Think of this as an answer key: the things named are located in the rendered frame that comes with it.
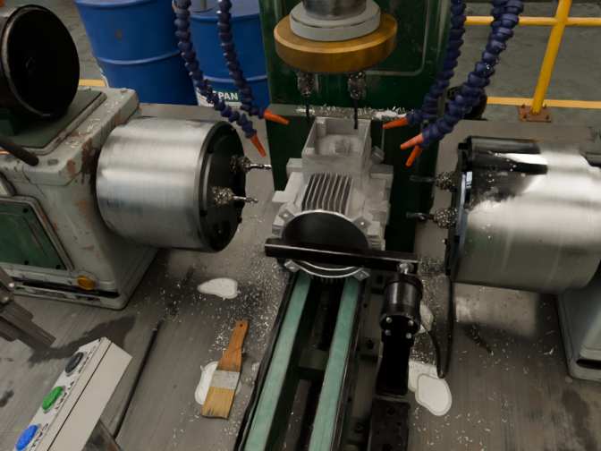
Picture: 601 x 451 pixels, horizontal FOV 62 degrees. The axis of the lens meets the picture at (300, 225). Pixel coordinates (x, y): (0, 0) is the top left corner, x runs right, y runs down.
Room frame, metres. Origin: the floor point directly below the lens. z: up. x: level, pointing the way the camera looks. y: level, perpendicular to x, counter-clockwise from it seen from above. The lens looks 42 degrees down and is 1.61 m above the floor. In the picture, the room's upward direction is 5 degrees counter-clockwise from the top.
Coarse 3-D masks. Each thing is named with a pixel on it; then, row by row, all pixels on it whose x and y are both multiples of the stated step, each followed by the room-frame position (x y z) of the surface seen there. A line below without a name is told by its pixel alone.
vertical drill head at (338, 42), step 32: (320, 0) 0.69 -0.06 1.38; (352, 0) 0.69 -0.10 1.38; (288, 32) 0.72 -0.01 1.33; (320, 32) 0.67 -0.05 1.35; (352, 32) 0.67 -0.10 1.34; (384, 32) 0.68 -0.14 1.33; (320, 64) 0.65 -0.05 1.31; (352, 64) 0.64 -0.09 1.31; (320, 96) 0.79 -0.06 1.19; (352, 96) 0.67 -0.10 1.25
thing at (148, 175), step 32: (128, 128) 0.79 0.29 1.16; (160, 128) 0.78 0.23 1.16; (192, 128) 0.77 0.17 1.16; (224, 128) 0.80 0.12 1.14; (128, 160) 0.72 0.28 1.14; (160, 160) 0.71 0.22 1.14; (192, 160) 0.69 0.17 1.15; (224, 160) 0.77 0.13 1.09; (128, 192) 0.68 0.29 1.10; (160, 192) 0.67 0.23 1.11; (192, 192) 0.66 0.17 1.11; (224, 192) 0.69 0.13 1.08; (128, 224) 0.67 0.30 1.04; (160, 224) 0.65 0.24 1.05; (192, 224) 0.64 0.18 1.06; (224, 224) 0.70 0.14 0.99
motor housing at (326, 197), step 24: (312, 192) 0.64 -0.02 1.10; (336, 192) 0.64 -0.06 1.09; (360, 192) 0.65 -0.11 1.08; (384, 192) 0.68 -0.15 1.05; (312, 216) 0.74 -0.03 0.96; (336, 216) 0.75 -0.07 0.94; (312, 240) 0.68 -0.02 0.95; (336, 240) 0.69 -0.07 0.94; (360, 240) 0.66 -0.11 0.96; (312, 264) 0.62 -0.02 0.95
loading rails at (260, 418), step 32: (288, 288) 0.59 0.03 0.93; (320, 288) 0.67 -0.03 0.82; (352, 288) 0.58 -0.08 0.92; (288, 320) 0.52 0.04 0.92; (352, 320) 0.51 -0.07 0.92; (288, 352) 0.46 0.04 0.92; (320, 352) 0.50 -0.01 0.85; (352, 352) 0.44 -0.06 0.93; (256, 384) 0.40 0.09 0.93; (288, 384) 0.43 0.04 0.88; (352, 384) 0.42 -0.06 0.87; (256, 416) 0.36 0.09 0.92; (288, 416) 0.40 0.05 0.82; (320, 416) 0.35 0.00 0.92; (256, 448) 0.31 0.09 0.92; (320, 448) 0.30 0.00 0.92
